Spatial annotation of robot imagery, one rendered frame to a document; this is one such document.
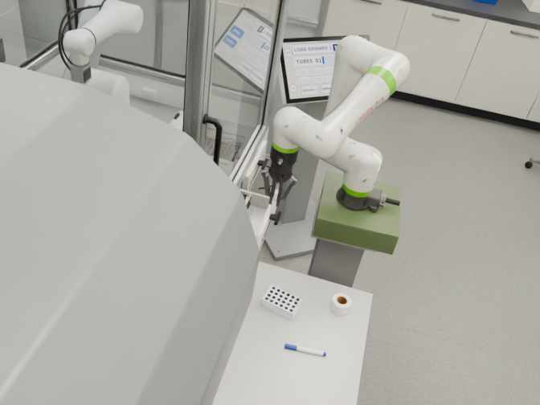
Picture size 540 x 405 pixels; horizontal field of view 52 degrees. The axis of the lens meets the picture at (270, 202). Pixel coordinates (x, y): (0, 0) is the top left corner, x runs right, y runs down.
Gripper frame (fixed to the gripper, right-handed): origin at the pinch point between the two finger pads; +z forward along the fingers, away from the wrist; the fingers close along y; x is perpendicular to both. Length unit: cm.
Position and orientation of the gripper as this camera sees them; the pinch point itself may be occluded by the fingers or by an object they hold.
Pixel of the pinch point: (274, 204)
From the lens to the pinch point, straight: 203.5
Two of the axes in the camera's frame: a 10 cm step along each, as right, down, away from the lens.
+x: 2.5, -5.9, 7.7
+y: 9.6, 2.7, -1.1
